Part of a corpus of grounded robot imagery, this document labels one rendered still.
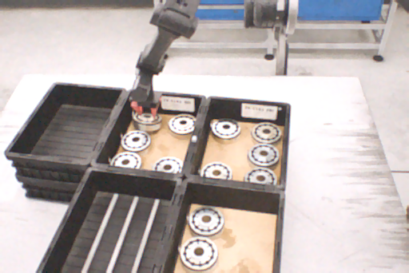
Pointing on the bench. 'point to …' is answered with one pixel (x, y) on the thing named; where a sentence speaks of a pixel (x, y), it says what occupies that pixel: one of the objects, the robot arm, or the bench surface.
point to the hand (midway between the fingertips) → (147, 114)
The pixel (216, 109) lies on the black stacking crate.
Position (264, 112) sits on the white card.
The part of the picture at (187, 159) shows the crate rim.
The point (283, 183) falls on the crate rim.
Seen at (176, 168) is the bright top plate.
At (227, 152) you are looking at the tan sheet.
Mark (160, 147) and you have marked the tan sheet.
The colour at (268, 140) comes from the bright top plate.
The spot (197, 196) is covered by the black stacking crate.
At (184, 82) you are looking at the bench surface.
